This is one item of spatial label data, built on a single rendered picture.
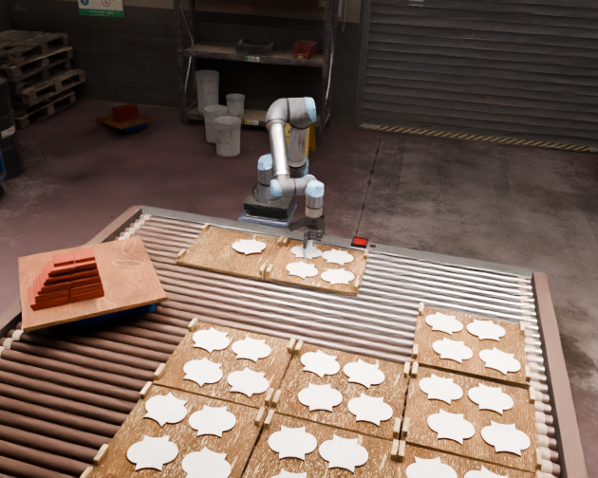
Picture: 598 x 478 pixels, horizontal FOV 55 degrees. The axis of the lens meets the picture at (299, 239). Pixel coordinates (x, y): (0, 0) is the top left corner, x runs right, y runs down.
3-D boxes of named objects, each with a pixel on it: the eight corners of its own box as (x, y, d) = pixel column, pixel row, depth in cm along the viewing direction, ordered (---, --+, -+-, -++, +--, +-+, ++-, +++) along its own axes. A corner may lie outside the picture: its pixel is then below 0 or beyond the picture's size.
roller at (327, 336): (70, 286, 248) (68, 277, 245) (542, 381, 208) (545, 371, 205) (64, 292, 244) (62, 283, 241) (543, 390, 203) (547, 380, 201)
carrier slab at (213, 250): (207, 229, 288) (207, 226, 287) (285, 242, 279) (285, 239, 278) (176, 264, 258) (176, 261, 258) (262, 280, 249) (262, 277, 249)
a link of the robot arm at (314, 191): (322, 178, 254) (326, 187, 247) (320, 201, 260) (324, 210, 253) (305, 179, 253) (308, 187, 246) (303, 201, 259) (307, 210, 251)
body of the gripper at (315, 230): (320, 243, 259) (322, 220, 253) (302, 240, 261) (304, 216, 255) (324, 235, 266) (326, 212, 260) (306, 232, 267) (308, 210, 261)
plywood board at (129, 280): (18, 261, 237) (17, 257, 236) (140, 239, 256) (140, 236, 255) (24, 332, 198) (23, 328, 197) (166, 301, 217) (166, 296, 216)
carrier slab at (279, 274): (286, 242, 279) (286, 239, 278) (368, 255, 271) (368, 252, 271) (264, 280, 250) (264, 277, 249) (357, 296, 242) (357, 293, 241)
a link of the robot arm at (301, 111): (277, 167, 315) (284, 92, 269) (304, 165, 317) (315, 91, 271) (280, 184, 308) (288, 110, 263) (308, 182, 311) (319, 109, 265)
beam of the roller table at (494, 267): (141, 214, 313) (140, 204, 310) (539, 281, 270) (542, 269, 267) (133, 221, 305) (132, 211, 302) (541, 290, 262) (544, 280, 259)
